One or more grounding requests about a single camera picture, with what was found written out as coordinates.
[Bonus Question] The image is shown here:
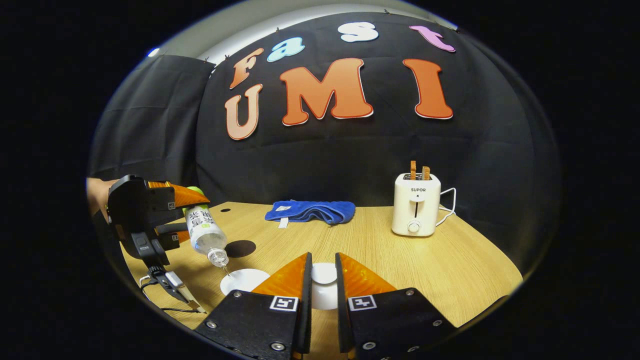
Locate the blue folded towel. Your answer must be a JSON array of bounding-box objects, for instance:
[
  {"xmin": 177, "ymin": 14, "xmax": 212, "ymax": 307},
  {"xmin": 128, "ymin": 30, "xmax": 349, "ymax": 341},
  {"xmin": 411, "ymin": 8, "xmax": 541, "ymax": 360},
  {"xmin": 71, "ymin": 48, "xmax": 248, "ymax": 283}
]
[{"xmin": 264, "ymin": 200, "xmax": 357, "ymax": 229}]

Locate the white green water bottle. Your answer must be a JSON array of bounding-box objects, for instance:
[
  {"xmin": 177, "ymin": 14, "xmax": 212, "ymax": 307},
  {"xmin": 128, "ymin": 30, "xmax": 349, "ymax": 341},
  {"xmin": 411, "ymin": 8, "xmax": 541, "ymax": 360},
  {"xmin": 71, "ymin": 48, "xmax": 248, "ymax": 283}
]
[{"xmin": 183, "ymin": 186, "xmax": 230, "ymax": 267}]

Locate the white teacup lid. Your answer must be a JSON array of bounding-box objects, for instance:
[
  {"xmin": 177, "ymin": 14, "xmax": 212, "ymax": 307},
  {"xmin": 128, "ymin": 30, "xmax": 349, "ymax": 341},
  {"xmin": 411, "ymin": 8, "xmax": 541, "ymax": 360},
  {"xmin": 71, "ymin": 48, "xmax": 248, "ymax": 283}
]
[{"xmin": 310, "ymin": 262, "xmax": 339, "ymax": 311}]

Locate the cream toaster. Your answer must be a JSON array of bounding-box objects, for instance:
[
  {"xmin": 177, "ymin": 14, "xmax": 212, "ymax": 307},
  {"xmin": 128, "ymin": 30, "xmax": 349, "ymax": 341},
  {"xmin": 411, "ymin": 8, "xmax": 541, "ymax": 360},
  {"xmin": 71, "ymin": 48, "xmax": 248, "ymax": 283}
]
[{"xmin": 391, "ymin": 172, "xmax": 442, "ymax": 237}]

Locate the dark round coaster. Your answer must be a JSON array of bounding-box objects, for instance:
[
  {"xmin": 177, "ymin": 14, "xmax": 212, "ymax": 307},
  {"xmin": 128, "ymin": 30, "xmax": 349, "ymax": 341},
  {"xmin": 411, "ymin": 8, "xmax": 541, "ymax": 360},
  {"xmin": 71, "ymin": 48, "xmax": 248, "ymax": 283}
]
[{"xmin": 225, "ymin": 240, "xmax": 257, "ymax": 259}]

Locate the white teacup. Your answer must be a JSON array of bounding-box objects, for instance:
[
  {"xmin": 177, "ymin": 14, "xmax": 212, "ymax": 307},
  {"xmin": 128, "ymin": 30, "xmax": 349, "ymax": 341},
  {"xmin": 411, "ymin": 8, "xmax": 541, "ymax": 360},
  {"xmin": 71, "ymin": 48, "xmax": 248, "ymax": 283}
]
[{"xmin": 220, "ymin": 268, "xmax": 271, "ymax": 297}]

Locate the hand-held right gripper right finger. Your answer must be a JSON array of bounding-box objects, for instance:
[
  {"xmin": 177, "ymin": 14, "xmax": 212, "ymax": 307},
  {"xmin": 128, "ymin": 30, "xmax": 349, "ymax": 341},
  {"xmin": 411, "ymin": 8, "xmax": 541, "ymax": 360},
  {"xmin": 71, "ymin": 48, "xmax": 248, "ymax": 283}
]
[{"xmin": 335, "ymin": 252, "xmax": 457, "ymax": 360}]

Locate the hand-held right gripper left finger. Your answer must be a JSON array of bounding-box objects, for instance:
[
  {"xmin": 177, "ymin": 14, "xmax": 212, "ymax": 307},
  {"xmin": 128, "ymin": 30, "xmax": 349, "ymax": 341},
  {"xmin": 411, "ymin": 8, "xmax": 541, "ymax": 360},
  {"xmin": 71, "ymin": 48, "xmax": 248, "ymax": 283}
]
[{"xmin": 194, "ymin": 252, "xmax": 313, "ymax": 360}]

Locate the white toaster cable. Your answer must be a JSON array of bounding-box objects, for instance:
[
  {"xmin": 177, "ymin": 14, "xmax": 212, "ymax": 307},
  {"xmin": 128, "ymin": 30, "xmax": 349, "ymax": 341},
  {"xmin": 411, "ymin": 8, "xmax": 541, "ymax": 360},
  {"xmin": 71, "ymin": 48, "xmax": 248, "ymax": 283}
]
[{"xmin": 435, "ymin": 187, "xmax": 457, "ymax": 227}]

